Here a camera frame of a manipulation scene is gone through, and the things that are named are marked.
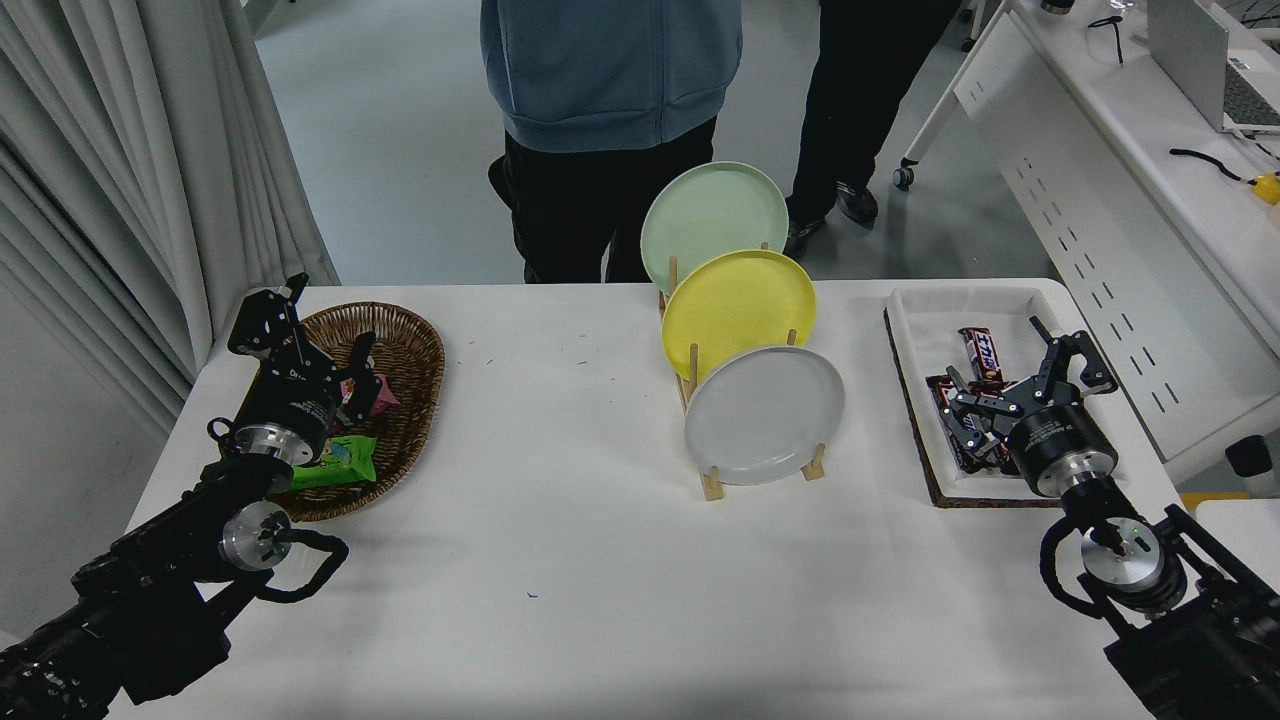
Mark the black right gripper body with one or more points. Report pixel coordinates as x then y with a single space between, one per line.
1058 438

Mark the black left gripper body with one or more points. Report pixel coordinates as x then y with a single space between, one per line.
290 405

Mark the grey plate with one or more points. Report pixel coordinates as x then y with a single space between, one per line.
765 420

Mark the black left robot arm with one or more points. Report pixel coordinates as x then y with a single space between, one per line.
150 580

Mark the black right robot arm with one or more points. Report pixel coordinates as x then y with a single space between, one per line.
1200 640

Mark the yellow plate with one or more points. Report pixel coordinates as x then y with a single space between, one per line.
735 305

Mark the wooden plate rack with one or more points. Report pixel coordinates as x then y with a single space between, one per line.
711 487

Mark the pale green plate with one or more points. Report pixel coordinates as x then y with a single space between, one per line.
705 210

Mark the pink snack packet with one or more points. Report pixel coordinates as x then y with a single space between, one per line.
386 398

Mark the brown wicker basket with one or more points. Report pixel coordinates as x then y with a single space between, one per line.
410 340

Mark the green snack packet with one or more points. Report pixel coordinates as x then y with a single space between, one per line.
340 462

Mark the white rectangular tray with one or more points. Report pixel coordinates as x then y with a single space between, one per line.
930 320

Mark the black and white cylinder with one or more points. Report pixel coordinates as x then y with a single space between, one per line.
1250 462

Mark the white desk with perforated panel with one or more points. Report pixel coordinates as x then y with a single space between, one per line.
1100 150

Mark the white pleated curtain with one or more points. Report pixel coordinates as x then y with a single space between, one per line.
120 150

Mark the small yellow object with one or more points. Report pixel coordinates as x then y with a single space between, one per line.
1267 188

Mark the silver laptop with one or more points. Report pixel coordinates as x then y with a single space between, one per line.
1190 50

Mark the black chair caster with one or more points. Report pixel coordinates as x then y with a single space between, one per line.
968 42

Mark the person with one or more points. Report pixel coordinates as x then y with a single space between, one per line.
860 80
610 80

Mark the dark round object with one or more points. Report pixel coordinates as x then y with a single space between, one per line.
1057 5

